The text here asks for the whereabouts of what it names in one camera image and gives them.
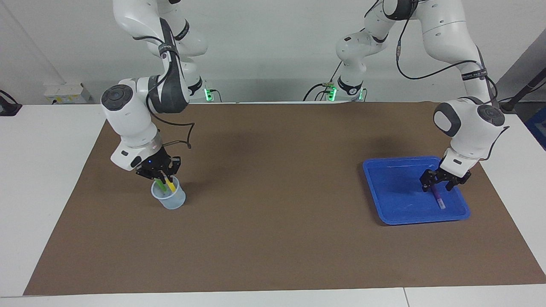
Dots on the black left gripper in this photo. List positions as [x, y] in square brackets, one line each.
[448, 175]

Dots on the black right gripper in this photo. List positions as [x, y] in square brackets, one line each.
[158, 164]

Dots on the green marker pen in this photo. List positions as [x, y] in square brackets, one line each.
[162, 187]

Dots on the yellow marker pen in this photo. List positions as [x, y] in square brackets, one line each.
[171, 187]

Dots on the purple marker pen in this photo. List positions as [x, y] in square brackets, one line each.
[439, 198]

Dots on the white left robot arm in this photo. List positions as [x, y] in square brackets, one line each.
[469, 128]

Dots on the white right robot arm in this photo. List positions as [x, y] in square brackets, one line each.
[132, 123]

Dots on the translucent plastic cup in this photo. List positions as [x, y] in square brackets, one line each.
[170, 201]

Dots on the blue plastic tray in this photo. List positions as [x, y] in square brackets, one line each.
[396, 196]

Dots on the blue crate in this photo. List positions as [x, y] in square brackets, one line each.
[538, 128]

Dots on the black stand pole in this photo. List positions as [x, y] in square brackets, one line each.
[522, 91]

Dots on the brown table mat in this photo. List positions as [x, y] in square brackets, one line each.
[273, 238]

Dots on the black table clamp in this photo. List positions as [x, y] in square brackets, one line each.
[7, 108]

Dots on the white wall power strip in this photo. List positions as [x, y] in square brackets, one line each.
[66, 93]

